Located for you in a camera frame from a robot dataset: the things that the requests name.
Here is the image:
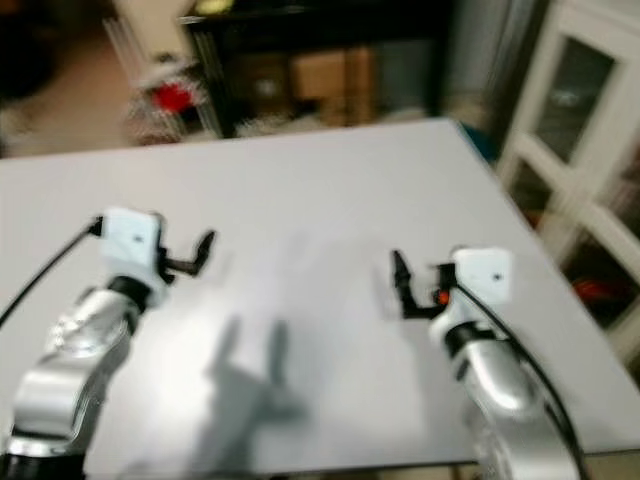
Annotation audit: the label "black cabinet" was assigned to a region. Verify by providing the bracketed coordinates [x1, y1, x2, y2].
[182, 0, 458, 139]

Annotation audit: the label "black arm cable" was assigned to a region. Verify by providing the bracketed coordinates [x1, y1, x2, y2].
[454, 283, 591, 479]
[0, 216, 107, 327]

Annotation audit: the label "white glass door cabinet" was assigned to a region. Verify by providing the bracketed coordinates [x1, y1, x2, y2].
[494, 0, 640, 334]

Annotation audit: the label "brown cardboard box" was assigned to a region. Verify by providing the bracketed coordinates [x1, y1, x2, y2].
[288, 47, 373, 128]

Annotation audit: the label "wire rack with red item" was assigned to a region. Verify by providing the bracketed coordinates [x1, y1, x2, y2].
[105, 18, 213, 144]

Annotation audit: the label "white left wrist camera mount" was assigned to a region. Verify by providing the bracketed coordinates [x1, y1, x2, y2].
[101, 206, 167, 304]

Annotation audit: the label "grey curtain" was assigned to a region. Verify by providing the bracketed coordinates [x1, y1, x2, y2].
[448, 0, 556, 121]

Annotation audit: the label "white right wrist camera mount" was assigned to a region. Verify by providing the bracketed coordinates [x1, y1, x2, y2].
[449, 246, 514, 313]

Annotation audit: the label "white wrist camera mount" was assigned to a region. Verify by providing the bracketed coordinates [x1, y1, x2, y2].
[101, 206, 167, 304]
[449, 246, 514, 313]

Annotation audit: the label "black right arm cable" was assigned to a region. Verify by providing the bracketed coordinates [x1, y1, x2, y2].
[454, 283, 591, 479]

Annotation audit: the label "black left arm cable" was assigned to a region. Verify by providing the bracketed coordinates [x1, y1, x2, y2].
[0, 216, 107, 327]

